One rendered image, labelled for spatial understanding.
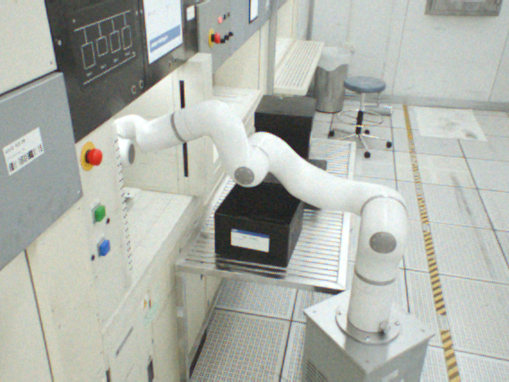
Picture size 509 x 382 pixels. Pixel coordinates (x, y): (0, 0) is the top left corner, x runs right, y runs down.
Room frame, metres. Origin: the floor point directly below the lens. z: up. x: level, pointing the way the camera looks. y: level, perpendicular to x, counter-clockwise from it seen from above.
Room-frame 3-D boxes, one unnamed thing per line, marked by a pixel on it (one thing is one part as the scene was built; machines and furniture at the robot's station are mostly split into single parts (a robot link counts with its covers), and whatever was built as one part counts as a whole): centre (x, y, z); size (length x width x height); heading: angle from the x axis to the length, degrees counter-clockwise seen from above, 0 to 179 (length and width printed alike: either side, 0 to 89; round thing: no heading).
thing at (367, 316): (1.17, -0.36, 0.85); 0.19 x 0.19 x 0.18
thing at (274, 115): (2.44, -0.15, 0.89); 0.29 x 0.29 x 0.25; 81
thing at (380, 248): (1.14, -0.35, 1.07); 0.19 x 0.12 x 0.24; 166
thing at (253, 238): (1.59, -0.03, 0.85); 0.28 x 0.28 x 0.17; 74
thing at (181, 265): (2.01, -0.14, 0.38); 1.30 x 0.60 x 0.76; 169
